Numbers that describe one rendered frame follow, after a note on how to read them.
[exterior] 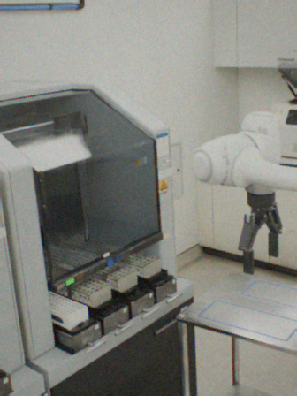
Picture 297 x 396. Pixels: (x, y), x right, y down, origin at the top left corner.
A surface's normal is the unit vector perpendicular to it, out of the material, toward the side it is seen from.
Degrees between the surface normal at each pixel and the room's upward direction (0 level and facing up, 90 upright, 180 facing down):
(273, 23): 90
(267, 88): 90
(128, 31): 90
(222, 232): 90
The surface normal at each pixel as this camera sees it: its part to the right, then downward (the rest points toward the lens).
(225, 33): -0.65, 0.26
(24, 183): 0.76, 0.15
